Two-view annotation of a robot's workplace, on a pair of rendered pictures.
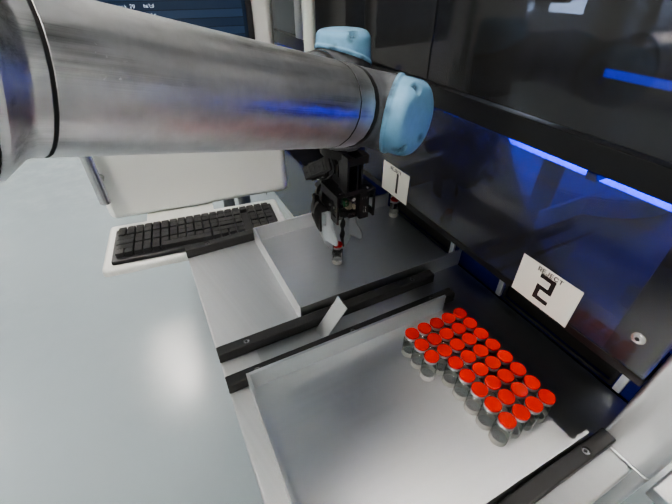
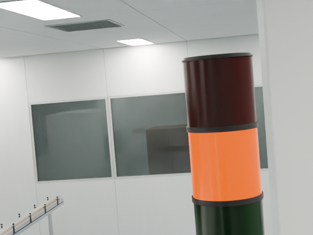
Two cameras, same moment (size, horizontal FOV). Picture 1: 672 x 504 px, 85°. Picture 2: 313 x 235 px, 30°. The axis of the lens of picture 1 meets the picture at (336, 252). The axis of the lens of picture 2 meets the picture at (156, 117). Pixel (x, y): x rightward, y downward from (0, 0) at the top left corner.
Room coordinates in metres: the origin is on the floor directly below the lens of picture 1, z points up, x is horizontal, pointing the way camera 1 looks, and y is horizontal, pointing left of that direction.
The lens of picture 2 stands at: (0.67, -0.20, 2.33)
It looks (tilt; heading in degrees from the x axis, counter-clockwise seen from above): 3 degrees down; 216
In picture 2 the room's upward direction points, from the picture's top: 5 degrees counter-clockwise
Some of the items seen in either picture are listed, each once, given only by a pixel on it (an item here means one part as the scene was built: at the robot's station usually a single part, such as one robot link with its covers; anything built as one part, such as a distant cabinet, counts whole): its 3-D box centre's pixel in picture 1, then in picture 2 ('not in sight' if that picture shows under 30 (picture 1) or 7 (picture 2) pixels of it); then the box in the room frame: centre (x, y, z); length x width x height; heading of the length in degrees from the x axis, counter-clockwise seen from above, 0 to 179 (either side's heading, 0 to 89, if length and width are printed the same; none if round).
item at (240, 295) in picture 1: (365, 321); not in sight; (0.43, -0.05, 0.87); 0.70 x 0.48 x 0.02; 27
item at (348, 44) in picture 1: (341, 74); not in sight; (0.56, -0.01, 1.23); 0.09 x 0.08 x 0.11; 139
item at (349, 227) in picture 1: (352, 229); not in sight; (0.57, -0.03, 0.97); 0.06 x 0.03 x 0.09; 27
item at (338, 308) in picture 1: (302, 330); not in sight; (0.38, 0.05, 0.91); 0.14 x 0.03 x 0.06; 116
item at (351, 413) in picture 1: (404, 408); not in sight; (0.26, -0.09, 0.90); 0.34 x 0.26 x 0.04; 117
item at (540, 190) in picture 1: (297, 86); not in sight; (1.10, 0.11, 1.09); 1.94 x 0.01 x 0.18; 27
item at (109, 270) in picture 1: (199, 225); not in sight; (0.85, 0.37, 0.79); 0.45 x 0.28 x 0.03; 110
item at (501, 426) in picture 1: (458, 378); not in sight; (0.30, -0.17, 0.91); 0.18 x 0.02 x 0.05; 27
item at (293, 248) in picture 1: (352, 245); not in sight; (0.61, -0.03, 0.90); 0.34 x 0.26 x 0.04; 117
